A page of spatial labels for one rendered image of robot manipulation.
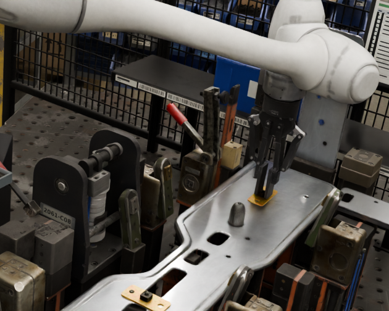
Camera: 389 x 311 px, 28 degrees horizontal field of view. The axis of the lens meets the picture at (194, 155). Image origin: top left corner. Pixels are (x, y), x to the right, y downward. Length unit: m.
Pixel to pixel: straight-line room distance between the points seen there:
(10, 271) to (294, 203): 0.71
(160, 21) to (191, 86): 0.86
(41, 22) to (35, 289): 0.43
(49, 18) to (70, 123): 1.42
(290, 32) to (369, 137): 0.65
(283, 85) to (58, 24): 0.50
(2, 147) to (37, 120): 0.78
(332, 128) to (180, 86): 0.51
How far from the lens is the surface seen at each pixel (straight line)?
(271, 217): 1.66
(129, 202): 1.46
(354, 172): 1.88
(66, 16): 1.29
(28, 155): 2.45
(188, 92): 2.16
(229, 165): 1.80
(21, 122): 2.67
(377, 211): 1.79
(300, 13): 1.51
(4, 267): 1.28
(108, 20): 1.33
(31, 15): 1.27
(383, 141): 2.08
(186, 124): 1.74
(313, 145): 1.93
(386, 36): 2.09
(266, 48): 1.36
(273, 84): 1.57
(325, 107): 1.88
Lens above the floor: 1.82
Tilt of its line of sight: 26 degrees down
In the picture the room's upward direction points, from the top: 9 degrees clockwise
